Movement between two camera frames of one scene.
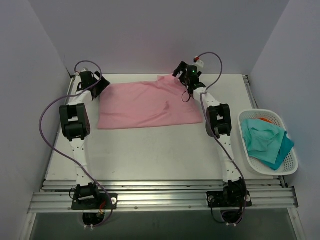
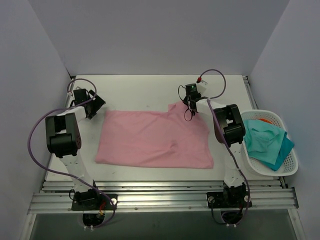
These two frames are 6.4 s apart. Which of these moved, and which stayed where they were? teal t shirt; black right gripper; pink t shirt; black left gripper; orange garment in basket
Moved: black left gripper; black right gripper; pink t shirt
Stayed: orange garment in basket; teal t shirt
